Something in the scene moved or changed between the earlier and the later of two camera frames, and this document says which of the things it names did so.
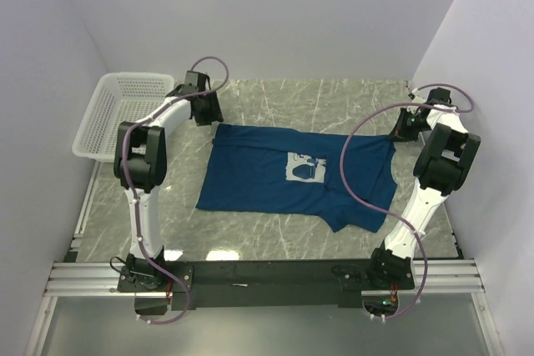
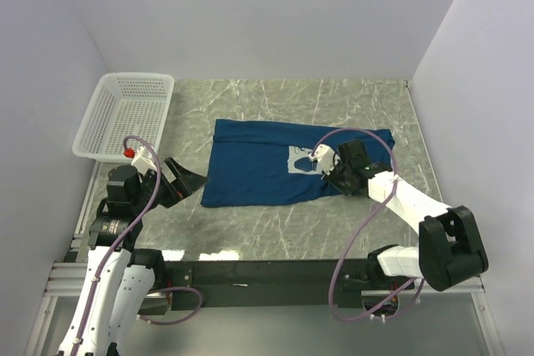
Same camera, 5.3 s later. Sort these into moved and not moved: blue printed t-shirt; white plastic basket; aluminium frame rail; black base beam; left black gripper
Moved: left black gripper; blue printed t-shirt
Not moved: black base beam; aluminium frame rail; white plastic basket
